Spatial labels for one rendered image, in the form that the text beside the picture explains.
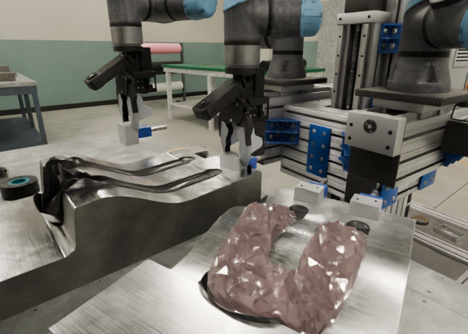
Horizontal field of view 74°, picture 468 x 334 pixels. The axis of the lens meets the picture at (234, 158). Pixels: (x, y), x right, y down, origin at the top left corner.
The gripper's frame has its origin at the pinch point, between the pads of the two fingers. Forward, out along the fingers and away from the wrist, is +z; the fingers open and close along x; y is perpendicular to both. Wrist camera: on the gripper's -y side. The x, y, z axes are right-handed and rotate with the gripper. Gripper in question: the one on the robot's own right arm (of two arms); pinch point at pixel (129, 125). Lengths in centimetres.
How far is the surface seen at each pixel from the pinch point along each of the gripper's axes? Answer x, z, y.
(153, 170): -17.3, 7.0, -2.2
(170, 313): -59, 4, -21
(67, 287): -35.9, 13.9, -25.9
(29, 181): 6.1, 11.3, -24.2
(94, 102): 613, 88, 166
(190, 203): -35.9, 7.5, -4.1
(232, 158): -31.3, 3.3, 9.9
